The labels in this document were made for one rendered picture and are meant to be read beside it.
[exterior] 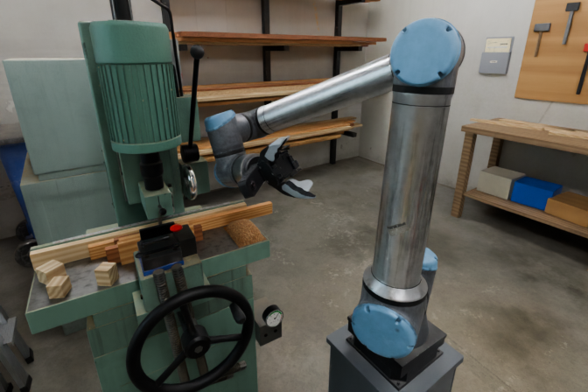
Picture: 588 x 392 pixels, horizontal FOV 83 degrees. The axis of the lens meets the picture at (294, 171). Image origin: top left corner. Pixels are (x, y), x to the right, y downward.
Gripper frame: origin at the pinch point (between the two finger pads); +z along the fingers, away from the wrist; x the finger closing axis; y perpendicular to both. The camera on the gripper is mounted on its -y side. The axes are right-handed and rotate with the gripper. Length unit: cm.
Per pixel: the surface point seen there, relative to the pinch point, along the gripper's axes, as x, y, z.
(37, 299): 1, -52, -44
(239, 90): -17, 134, -207
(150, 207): -2.9, -20.7, -41.3
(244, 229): 16.8, -3.6, -33.5
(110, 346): 22, -47, -43
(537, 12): 34, 313, -25
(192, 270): 12.0, -24.7, -23.6
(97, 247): 0, -36, -51
